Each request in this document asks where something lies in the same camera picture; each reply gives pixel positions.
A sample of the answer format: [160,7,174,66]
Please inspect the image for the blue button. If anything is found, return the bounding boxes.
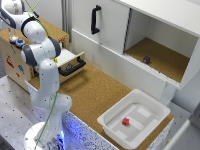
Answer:
[16,38,26,47]

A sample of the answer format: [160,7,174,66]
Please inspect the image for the white plastic box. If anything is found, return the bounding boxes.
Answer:
[96,88,172,150]

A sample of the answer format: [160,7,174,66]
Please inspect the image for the purple block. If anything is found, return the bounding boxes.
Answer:
[143,55,151,65]

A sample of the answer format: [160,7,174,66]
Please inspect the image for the wooden drawer box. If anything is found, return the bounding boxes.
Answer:
[0,17,71,92]

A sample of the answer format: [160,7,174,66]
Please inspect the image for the black door handle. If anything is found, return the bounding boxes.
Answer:
[90,4,103,36]

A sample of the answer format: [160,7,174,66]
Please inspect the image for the white cabinet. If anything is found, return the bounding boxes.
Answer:
[68,0,200,108]

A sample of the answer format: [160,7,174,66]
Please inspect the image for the green cable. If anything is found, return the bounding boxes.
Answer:
[24,0,61,150]

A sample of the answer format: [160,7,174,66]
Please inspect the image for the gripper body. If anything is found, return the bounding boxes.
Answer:
[1,18,18,32]

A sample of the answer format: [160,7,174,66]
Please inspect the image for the red button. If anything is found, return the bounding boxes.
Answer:
[9,35,19,45]

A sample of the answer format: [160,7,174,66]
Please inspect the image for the pink block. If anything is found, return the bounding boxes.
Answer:
[121,117,131,127]

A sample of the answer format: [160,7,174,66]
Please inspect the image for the black drawer handle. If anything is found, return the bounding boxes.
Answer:
[57,56,87,77]

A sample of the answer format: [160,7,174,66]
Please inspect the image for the white sliding door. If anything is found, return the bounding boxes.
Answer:
[71,0,131,55]

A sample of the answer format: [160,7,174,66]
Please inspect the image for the wooden drawer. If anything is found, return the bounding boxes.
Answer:
[56,48,87,85]

